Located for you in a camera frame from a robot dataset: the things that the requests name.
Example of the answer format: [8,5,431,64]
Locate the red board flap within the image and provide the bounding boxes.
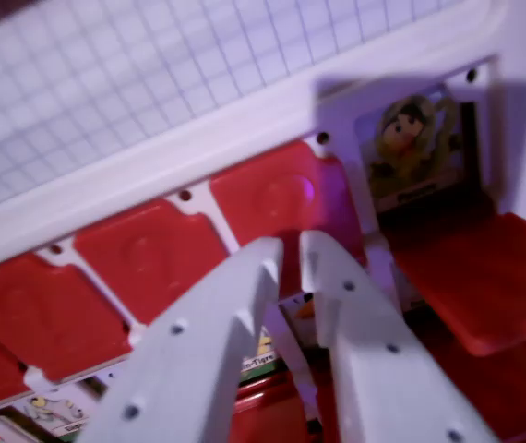
[0,251,134,385]
[73,198,230,328]

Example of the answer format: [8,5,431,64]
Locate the red flap below duck card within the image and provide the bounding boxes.
[384,211,526,357]

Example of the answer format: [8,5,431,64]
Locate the duck picture card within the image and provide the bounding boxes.
[353,90,482,214]

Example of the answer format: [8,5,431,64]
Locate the red and white game board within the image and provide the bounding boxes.
[0,0,526,443]

